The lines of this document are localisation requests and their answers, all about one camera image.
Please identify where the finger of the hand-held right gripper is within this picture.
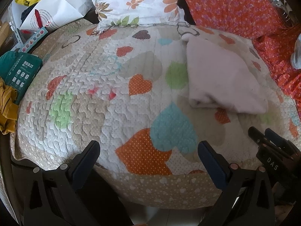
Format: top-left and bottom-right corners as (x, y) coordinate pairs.
(265, 128), (298, 156)
(248, 126), (267, 149)

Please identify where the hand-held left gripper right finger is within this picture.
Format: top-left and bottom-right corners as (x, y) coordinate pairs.
(198, 140), (275, 226)

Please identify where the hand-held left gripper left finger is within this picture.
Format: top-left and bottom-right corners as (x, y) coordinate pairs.
(22, 140), (101, 226)

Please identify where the pale pink cloth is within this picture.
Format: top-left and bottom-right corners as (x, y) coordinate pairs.
(181, 34), (269, 114)

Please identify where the heart print quilt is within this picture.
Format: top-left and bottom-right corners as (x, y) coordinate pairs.
(9, 20), (301, 211)

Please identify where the light grey cloth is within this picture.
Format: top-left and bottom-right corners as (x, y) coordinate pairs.
(290, 32), (301, 70)

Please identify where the yellow striped garment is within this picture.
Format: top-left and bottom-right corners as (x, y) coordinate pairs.
(0, 78), (19, 134)

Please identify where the teal box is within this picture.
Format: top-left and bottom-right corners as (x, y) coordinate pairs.
(5, 53), (43, 105)

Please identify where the orange floral cloth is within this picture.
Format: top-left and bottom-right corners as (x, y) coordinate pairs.
(175, 0), (301, 118)

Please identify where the silver foil wrapper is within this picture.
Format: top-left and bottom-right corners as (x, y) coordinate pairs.
(270, 0), (292, 25)

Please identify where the light blue box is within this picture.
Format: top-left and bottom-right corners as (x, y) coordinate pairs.
(12, 27), (49, 53)

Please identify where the cardboard box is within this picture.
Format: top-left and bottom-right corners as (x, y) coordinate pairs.
(0, 21), (12, 50)

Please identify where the white metal shelf rack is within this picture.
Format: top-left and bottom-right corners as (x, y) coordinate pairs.
(7, 6), (24, 47)

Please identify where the dark blue cloth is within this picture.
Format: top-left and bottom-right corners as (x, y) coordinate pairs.
(21, 6), (32, 25)

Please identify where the white plastic bag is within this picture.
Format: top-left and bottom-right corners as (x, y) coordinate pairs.
(19, 0), (93, 32)

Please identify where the floral print pillow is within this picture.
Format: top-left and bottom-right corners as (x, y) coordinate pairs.
(88, 0), (186, 34)

